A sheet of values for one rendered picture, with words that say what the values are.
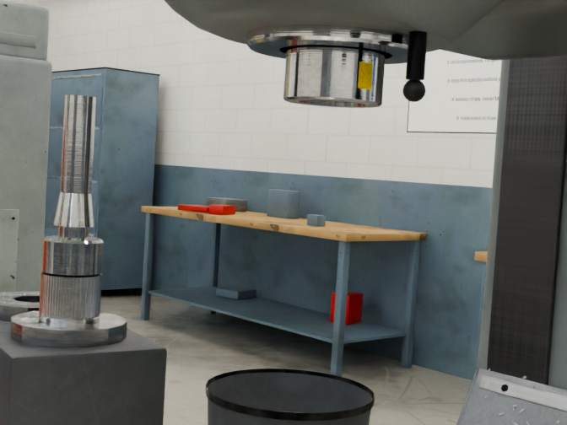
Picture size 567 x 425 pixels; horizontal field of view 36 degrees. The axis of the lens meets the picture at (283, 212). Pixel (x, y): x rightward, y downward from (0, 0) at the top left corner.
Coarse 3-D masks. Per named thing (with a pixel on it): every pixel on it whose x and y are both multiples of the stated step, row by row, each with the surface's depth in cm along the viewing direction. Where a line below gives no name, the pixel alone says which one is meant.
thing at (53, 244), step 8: (48, 240) 67; (56, 240) 66; (64, 240) 66; (72, 240) 66; (80, 240) 67; (88, 240) 67; (96, 240) 68; (48, 248) 67; (56, 248) 66; (64, 248) 66; (72, 248) 66; (80, 248) 67; (88, 248) 67; (96, 248) 68
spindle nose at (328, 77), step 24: (288, 48) 41; (312, 48) 40; (336, 48) 39; (360, 48) 39; (288, 72) 41; (312, 72) 40; (336, 72) 39; (384, 72) 41; (288, 96) 41; (312, 96) 40; (336, 96) 39; (360, 96) 40
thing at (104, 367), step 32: (0, 320) 73; (32, 320) 67; (0, 352) 63; (32, 352) 62; (64, 352) 63; (96, 352) 64; (128, 352) 65; (160, 352) 67; (0, 384) 63; (32, 384) 62; (64, 384) 63; (96, 384) 64; (128, 384) 65; (160, 384) 67; (0, 416) 63; (32, 416) 62; (64, 416) 63; (96, 416) 64; (128, 416) 66; (160, 416) 67
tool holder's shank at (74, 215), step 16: (64, 96) 68; (80, 96) 67; (64, 112) 67; (80, 112) 67; (64, 128) 67; (80, 128) 67; (64, 144) 67; (80, 144) 67; (64, 160) 67; (80, 160) 67; (64, 176) 67; (80, 176) 67; (64, 192) 67; (80, 192) 67; (64, 208) 67; (80, 208) 67; (64, 224) 67; (80, 224) 67
